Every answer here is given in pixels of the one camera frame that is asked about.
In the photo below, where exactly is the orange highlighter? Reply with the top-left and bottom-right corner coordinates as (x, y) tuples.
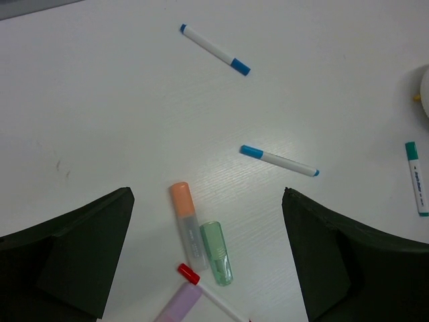
(170, 182), (208, 272)

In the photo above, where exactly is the red capped white marker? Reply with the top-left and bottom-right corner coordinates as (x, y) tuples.
(177, 263), (251, 322)

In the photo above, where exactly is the blue capped white marker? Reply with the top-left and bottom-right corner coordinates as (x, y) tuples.
(180, 23), (251, 76)

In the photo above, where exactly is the purple highlighter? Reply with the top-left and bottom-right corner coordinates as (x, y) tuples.
(154, 282), (202, 322)

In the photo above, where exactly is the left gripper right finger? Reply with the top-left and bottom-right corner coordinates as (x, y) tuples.
(282, 188), (428, 321)

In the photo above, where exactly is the teal capped white marker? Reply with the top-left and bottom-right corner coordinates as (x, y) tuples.
(405, 142), (428, 217)

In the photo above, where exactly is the green highlighter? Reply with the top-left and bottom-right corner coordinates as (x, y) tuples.
(200, 221), (233, 286)

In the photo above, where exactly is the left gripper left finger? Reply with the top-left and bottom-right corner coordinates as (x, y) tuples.
(1, 187), (135, 321)

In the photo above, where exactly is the white round divided organizer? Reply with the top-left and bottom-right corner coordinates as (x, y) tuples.
(420, 69), (429, 117)

